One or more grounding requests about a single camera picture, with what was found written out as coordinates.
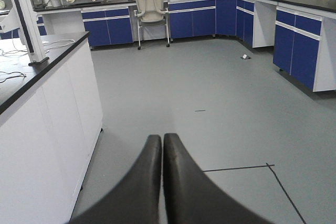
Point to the beige office chair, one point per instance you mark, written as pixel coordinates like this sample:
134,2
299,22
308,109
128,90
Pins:
151,13

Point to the white island bench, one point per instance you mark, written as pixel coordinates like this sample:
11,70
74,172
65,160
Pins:
51,118

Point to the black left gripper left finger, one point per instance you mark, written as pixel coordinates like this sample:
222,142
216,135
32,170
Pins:
135,199

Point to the floor socket box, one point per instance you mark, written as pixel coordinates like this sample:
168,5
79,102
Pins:
245,57

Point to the white black upright frame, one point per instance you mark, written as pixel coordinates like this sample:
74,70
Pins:
23,18

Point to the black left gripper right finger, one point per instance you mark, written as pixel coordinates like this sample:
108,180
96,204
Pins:
191,197

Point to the blue lab wall cabinets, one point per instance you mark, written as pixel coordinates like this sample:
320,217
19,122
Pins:
302,32

